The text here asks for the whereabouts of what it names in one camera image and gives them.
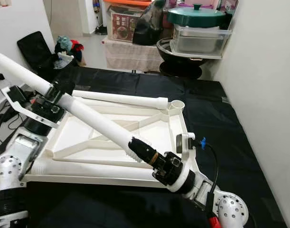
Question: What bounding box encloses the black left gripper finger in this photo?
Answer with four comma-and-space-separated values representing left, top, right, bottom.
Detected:
46, 78, 75, 103

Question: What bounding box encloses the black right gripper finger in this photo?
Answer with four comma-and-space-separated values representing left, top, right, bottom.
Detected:
129, 146, 160, 167
129, 138, 163, 162

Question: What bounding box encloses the white plastic children table top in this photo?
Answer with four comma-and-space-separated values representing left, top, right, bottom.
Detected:
21, 93, 196, 188

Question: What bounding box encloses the white plastic bag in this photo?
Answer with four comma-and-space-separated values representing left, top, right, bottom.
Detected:
57, 51, 75, 67

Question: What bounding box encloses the black open suitcase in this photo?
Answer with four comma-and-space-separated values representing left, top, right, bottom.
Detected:
17, 31, 76, 79

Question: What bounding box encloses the beige cloth covered table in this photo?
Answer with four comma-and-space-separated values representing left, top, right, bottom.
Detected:
101, 37, 164, 72

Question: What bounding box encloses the black round wok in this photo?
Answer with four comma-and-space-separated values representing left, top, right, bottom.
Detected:
157, 38, 212, 79

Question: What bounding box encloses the shiny black bag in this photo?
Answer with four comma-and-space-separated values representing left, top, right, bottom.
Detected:
133, 0, 169, 46

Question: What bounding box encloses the clear plastic storage container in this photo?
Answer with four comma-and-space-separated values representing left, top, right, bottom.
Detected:
170, 25, 233, 60

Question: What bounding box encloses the green round pot lid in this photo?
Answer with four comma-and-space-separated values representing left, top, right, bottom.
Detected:
167, 4, 226, 28

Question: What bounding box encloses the pink plastic container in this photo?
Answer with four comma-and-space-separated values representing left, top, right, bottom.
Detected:
183, 0, 216, 8

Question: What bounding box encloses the purple picture box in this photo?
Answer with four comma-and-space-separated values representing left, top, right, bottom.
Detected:
216, 0, 239, 17

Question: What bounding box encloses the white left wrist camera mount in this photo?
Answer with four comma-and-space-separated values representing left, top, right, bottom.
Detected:
5, 85, 61, 130

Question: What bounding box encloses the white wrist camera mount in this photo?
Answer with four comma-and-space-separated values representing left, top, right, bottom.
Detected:
166, 132, 205, 193
5, 85, 61, 130

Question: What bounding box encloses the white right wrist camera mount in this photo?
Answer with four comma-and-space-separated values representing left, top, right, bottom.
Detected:
166, 132, 205, 193

